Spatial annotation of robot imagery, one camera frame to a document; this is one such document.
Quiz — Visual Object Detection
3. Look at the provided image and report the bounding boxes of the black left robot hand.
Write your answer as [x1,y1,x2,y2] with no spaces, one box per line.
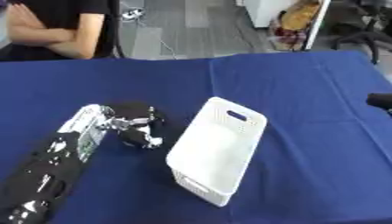
[104,101,169,150]

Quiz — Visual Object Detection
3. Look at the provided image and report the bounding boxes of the white plastic basket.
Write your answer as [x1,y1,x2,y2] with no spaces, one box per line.
[165,96,270,207]

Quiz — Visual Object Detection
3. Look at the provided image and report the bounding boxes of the white power strip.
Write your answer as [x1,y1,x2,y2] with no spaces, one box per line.
[121,8,147,21]

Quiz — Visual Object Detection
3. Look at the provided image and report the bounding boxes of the person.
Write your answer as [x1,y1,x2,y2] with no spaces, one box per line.
[0,0,123,62]

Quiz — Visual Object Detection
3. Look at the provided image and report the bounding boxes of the yellow and red bag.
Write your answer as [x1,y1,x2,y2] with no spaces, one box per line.
[268,0,324,53]

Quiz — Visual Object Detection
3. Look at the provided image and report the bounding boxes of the white board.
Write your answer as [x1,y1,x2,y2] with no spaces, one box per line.
[300,0,334,53]

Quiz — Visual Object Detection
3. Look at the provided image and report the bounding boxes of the black office chair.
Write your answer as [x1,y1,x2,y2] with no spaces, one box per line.
[329,0,392,66]

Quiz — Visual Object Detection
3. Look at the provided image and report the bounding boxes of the white cable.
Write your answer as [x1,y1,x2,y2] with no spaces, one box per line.
[150,20,181,60]

